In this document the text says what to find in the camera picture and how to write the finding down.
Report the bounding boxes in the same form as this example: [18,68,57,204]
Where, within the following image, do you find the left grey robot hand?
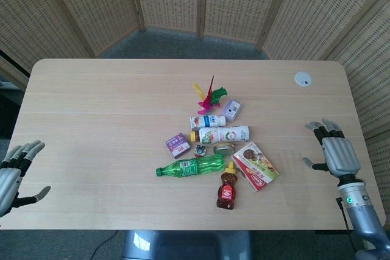
[0,140,52,219]

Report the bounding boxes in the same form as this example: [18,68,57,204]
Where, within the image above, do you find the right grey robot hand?
[302,118,362,179]

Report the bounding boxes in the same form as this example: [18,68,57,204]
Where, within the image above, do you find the small purple cardboard box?
[165,133,192,159]

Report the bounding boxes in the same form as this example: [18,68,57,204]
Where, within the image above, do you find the bear-shaped honey bottle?
[216,161,238,211]

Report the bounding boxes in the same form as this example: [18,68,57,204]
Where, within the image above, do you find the white table cable grommet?
[294,71,313,87]

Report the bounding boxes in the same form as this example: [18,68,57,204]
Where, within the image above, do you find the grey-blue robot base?
[121,230,254,260]

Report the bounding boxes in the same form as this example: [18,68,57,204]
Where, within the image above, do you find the colourful feather shuttlecock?
[191,74,229,115]

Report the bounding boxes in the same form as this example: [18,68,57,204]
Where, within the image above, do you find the white bottle with blue label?
[189,114,227,130]

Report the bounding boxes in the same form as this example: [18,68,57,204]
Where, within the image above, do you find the round metal tin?
[212,141,235,155]

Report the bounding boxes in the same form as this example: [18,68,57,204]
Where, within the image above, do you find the white bottle with yellow cap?
[190,125,251,146]

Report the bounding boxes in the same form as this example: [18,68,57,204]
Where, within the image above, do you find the small purple plastic pack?
[224,97,244,120]

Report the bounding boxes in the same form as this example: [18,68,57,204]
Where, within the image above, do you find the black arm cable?
[336,197,352,234]

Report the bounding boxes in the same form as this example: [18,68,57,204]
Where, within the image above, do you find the black floor cable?
[88,230,119,260]

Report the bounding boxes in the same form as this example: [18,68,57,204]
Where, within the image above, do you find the red snack box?
[231,141,280,193]

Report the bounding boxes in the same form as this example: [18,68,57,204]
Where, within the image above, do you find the green plastic soda bottle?
[155,153,227,178]

